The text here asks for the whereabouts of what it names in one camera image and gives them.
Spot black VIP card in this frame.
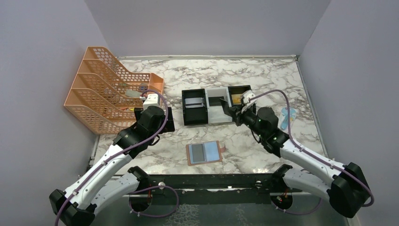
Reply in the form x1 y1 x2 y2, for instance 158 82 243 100
219 98 231 116

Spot brown leather card holder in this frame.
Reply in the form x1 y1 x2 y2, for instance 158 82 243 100
186 141 226 166

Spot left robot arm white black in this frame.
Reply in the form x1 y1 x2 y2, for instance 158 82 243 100
49 106 175 226

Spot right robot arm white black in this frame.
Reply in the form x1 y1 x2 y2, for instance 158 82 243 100
222 103 371 218

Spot gold card in tray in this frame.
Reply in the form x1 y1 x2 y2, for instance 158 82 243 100
231 94 241 105

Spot black card in tray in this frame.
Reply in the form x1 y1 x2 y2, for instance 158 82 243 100
208 97 223 106

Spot silver card in tray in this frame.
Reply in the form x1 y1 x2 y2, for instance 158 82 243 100
184 97 204 109

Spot black magnetic stripe card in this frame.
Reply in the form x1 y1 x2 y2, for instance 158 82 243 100
191 144 205 163

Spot white middle sorting tray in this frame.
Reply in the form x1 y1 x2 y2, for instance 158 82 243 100
205 87 232 124

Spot black right sorting tray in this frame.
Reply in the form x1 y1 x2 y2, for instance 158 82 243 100
228 85 252 107

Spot black sorting tray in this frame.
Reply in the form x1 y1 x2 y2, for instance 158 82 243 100
228 85 252 107
182 89 208 126

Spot grey item in rack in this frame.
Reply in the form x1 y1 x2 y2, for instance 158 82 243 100
125 89 142 97

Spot blue packaged item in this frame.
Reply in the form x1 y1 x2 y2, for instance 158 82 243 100
278 107 297 133

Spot black left sorting tray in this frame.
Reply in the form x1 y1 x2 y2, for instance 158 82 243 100
182 89 208 126

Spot orange plastic file rack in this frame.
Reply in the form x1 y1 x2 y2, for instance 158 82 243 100
64 46 165 135

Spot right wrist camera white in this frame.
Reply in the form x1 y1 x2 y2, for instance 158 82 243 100
241 90 255 113

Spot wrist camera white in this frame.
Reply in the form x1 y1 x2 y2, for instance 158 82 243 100
241 90 255 113
143 94 160 110

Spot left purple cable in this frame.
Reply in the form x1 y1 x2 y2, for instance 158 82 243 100
54 89 169 226

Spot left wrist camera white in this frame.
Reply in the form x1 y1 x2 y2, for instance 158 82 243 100
143 94 160 110

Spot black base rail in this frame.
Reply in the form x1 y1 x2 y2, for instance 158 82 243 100
105 167 298 205

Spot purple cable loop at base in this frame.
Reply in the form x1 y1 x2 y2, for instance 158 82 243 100
128 183 181 218

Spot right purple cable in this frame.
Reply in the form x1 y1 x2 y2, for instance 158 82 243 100
247 89 375 208

